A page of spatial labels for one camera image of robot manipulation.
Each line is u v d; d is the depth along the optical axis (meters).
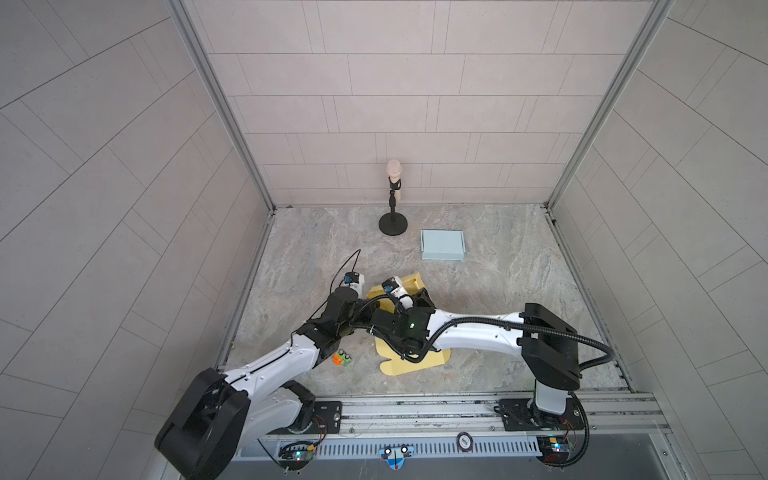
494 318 0.49
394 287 0.69
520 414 0.71
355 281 0.74
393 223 1.10
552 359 0.44
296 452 0.65
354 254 1.03
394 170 0.91
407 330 0.59
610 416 0.73
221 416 0.39
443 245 1.02
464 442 0.68
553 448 0.68
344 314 0.64
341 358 0.79
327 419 0.70
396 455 0.65
